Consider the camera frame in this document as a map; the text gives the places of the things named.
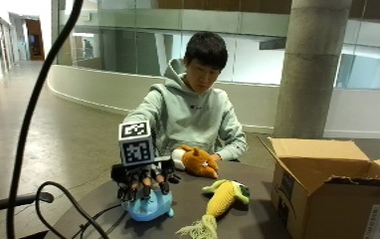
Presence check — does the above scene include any blue soft toy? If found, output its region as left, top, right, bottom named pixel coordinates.
left=122, top=188, right=177, bottom=222

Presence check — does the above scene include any brown fox soft toy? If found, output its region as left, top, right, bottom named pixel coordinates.
left=171, top=144, right=221, bottom=179

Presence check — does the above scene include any white marker cube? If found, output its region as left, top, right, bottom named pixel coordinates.
left=118, top=120, right=157, bottom=167

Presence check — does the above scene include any yellow corn soft toy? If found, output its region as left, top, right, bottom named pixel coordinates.
left=175, top=179, right=251, bottom=239

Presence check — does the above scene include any the person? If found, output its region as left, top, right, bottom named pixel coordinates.
left=122, top=31, right=249, bottom=162

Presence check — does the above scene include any brown cardboard box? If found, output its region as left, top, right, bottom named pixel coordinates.
left=259, top=136, right=380, bottom=239

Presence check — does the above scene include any glass railing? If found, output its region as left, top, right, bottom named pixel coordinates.
left=51, top=0, right=380, bottom=91

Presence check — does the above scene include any grey concrete pillar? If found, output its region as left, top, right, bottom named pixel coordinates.
left=272, top=0, right=354, bottom=139

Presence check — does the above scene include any thin black cable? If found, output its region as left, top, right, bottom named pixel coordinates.
left=35, top=180, right=129, bottom=239

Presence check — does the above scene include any black stand handle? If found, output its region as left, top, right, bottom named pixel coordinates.
left=0, top=191, right=56, bottom=239

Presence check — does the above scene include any thick black cable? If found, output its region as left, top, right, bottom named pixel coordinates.
left=5, top=0, right=85, bottom=239

